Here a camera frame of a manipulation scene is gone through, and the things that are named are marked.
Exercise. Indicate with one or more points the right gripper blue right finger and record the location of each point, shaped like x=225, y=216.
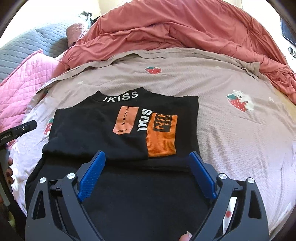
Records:
x=236, y=208

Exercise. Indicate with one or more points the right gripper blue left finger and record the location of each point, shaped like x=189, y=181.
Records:
x=56, y=211

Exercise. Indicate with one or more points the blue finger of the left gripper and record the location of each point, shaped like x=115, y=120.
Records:
x=25, y=128

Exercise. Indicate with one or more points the black sweater orange cuffs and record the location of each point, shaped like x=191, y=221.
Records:
x=146, y=190

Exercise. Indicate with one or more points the left hand red nails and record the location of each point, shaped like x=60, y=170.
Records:
x=9, y=172

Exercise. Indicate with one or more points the right hand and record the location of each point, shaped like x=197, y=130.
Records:
x=185, y=237

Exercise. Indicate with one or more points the pink quilted pillow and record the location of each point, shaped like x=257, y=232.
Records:
x=21, y=85

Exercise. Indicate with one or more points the mauve strawberry print blanket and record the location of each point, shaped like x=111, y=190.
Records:
x=244, y=127

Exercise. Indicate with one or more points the grey quilted headboard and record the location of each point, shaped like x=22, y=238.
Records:
x=51, y=39

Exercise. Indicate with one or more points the mauve small pillow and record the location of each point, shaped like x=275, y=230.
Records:
x=75, y=32

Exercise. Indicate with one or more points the coral red duvet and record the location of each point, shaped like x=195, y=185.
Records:
x=214, y=26

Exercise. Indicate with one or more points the black tv monitor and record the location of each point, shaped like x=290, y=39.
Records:
x=287, y=33

